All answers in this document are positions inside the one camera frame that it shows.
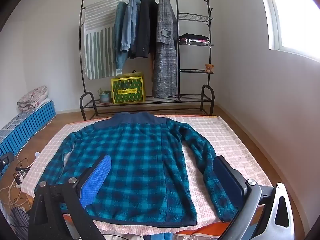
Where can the folded clothes on shelf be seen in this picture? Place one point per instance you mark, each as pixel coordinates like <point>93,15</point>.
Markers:
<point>192,41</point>

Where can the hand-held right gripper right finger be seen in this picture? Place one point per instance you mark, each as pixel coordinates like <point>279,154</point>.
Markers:
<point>227,180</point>

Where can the person's striped trouser leg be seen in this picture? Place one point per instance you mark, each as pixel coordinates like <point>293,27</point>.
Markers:
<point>18,217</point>

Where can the black clamp device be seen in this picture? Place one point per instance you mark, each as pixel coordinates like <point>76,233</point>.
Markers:
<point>6,161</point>

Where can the grey plaid coat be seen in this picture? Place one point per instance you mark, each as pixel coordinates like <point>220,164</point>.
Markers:
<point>165,55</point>

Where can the white green striped cloth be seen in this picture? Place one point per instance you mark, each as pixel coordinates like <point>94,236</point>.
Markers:
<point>100,42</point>

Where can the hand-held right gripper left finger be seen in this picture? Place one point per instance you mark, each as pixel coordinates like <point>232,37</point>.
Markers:
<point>96,180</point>

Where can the blue plaid fleece jacket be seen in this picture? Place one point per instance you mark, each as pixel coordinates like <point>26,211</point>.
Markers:
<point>140,160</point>

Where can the black coat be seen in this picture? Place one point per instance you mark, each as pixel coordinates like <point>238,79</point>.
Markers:
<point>146,30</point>

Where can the green yellow gift bag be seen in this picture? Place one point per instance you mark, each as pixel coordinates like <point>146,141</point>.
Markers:
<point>128,90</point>

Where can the blue denim jacket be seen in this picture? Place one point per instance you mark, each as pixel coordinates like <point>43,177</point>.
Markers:
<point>131,25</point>

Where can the window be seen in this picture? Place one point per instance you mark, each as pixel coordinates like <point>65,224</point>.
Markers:
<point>295,17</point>

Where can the folded floral quilt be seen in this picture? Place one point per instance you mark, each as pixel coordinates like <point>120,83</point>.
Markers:
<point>32,97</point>

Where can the pink checked blanket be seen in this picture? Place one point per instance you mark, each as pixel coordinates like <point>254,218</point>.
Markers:
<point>225,135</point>

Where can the folded black clothes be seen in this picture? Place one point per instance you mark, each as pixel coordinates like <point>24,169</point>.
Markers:
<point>193,36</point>

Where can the light denim garment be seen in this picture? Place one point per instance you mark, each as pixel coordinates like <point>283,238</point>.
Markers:
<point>119,42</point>

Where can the black metal clothes rack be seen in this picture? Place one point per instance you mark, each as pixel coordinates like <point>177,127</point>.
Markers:
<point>162,102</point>

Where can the potted plant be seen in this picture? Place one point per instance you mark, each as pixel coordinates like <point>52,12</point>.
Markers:
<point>104,97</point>

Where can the brown teddy bear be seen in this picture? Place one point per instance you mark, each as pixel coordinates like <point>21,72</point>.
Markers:
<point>209,68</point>

